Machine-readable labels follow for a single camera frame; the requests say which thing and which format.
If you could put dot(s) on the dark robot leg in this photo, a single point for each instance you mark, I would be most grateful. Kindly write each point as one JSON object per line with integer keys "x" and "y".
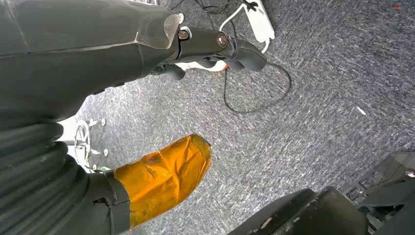
{"x": 308, "y": 214}

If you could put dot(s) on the white power strip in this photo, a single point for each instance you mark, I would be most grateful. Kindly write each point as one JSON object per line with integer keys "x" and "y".
{"x": 259, "y": 22}

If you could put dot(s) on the dark robot foot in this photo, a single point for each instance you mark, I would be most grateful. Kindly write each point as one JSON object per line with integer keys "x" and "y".
{"x": 389, "y": 194}

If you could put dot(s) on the white plug with red mark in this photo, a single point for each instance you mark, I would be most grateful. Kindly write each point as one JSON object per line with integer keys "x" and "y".
{"x": 193, "y": 67}

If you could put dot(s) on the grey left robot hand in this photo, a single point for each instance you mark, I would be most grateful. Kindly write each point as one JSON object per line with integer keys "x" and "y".
{"x": 64, "y": 48}

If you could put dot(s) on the white paper scrap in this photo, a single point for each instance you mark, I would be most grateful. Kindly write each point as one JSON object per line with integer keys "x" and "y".
{"x": 361, "y": 110}

